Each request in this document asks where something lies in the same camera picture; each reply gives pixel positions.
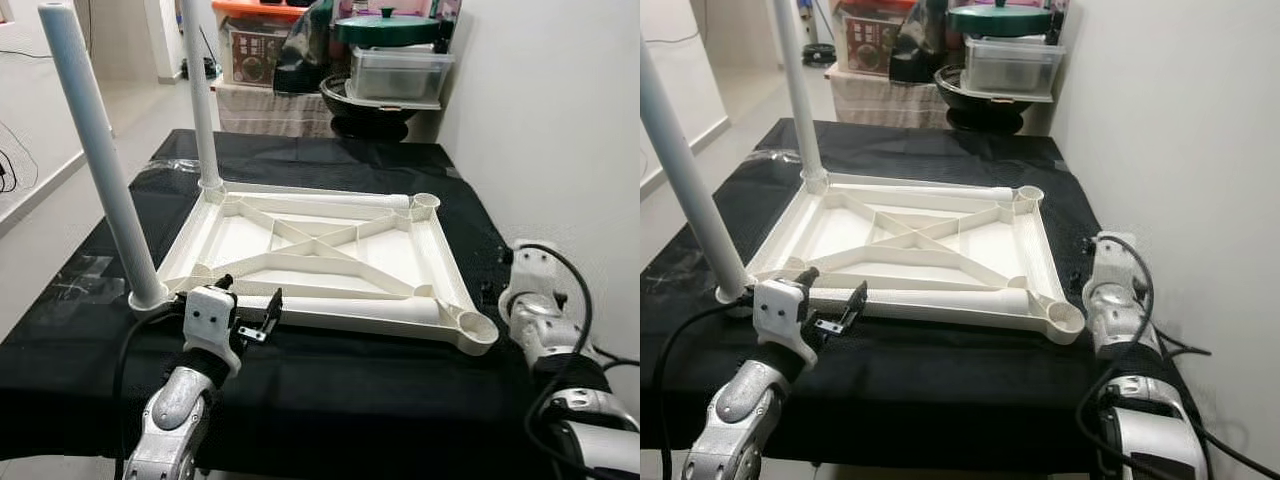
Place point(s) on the clear plastic storage box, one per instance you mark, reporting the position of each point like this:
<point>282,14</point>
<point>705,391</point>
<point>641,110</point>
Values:
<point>1010,68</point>
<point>400,75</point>

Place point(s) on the black wok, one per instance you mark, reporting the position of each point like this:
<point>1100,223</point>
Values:
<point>985,115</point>
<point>370,120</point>

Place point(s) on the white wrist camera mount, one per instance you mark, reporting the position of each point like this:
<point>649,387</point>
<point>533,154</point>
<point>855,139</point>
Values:
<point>782,308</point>
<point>530,265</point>
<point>210,315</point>
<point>1112,255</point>

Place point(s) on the dark green round lid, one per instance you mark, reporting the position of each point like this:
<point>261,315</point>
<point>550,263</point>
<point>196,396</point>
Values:
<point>385,30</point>
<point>1000,22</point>

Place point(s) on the pink plastic container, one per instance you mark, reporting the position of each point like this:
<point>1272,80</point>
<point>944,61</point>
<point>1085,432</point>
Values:
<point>420,8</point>

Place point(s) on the black plastic bag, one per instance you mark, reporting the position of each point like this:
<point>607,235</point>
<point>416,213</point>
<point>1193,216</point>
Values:
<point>305,55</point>
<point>920,45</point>

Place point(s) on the clear tape patch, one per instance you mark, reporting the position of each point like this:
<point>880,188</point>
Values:
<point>665,285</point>
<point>90,270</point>

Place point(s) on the black tablecloth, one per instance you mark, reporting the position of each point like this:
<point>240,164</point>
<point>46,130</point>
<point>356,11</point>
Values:
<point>350,400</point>
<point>900,400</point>

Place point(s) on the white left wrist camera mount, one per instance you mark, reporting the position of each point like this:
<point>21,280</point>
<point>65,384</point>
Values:
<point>210,315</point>
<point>782,308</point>

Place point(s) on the white plastic children table top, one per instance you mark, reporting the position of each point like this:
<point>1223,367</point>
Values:
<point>390,255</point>
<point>990,250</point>

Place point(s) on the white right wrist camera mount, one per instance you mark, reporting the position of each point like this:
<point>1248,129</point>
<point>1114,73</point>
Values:
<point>530,265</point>
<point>1112,255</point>

